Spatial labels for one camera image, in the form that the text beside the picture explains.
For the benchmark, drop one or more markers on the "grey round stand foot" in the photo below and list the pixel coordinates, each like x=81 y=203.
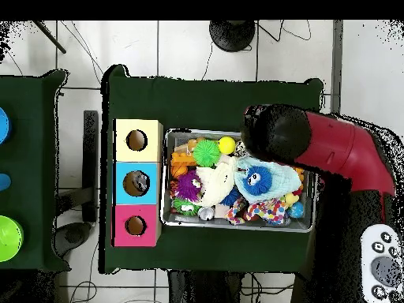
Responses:
x=74 y=237

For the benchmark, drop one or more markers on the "mint green cloth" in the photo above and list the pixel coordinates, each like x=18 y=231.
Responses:
x=284 y=184

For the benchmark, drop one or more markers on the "shallow clear mesh bin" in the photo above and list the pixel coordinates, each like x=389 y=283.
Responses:
x=173 y=221

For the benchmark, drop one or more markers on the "orange toy building block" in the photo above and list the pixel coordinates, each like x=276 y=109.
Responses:
x=183 y=165

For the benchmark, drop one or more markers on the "cream white cloth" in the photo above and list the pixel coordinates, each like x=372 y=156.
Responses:
x=218 y=180

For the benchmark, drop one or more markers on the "green round bowl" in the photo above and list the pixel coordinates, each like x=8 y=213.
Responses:
x=9 y=238

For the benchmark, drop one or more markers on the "green spiky rubber ball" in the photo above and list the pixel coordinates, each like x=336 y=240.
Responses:
x=207 y=152

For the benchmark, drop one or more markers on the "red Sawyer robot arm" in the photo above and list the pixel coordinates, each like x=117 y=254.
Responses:
x=334 y=148

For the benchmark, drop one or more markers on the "purple spiky ball with eyes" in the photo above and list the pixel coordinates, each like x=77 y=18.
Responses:
x=189 y=187

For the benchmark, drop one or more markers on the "black panel stand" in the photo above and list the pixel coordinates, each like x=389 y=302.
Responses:
x=91 y=164

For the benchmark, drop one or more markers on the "small blue round object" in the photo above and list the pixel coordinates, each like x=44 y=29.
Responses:
x=3 y=182

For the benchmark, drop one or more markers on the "black round stand base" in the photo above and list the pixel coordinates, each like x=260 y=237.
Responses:
x=232 y=35

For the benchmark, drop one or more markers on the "large colourful dotted cloth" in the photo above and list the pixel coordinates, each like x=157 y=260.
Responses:
x=268 y=209

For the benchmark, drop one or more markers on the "black pole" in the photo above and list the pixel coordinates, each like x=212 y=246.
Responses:
x=50 y=38

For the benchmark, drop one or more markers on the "green toy with white eyes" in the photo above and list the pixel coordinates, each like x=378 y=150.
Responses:
x=185 y=206

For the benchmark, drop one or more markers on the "green cloth side table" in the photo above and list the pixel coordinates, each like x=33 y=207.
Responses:
x=31 y=221

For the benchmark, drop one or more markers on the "dark green table cloth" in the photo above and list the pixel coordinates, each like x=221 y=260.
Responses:
x=189 y=101

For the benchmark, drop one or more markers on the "wooden box with three holes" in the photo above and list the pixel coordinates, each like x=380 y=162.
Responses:
x=123 y=129

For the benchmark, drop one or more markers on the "small blue yellow ball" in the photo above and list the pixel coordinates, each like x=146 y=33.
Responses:
x=296 y=210

